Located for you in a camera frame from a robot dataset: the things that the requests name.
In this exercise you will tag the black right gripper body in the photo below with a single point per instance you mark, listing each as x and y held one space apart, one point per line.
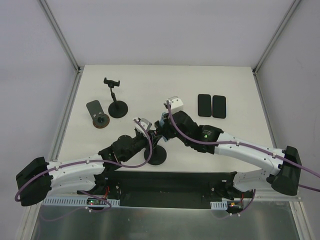
163 128

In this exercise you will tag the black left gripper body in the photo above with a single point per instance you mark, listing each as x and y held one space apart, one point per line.
150 135

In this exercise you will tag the black round-base phone stand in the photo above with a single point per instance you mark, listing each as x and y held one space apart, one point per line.
117 109
159 154

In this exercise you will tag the black phone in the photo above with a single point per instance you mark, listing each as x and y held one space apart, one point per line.
219 107
204 105

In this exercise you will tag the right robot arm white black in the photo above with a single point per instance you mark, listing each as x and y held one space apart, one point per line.
278 169

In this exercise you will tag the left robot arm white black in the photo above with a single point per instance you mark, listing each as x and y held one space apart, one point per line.
41 179

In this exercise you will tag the small metal folding phone stand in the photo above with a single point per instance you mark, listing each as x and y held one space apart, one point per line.
100 120

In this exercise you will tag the aluminium profile beam right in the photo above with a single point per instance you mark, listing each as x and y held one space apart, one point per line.
273 196

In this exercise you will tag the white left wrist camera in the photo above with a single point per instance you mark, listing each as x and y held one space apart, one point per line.
142 125

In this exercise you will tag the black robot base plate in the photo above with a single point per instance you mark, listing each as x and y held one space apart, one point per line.
156 189

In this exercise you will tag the white slotted cable duct left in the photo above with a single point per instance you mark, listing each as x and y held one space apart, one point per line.
74 201

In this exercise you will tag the white slotted cable duct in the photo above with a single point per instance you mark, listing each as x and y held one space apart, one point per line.
74 201
226 204

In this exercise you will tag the aluminium frame rail left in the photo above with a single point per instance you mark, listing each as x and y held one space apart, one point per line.
59 34

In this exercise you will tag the aluminium frame rail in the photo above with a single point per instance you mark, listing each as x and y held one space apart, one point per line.
276 35
59 34

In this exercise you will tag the white slotted cable duct right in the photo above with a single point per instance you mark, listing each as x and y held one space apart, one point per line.
226 204

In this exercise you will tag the aluminium frame rail right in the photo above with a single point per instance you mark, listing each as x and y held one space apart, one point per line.
276 35

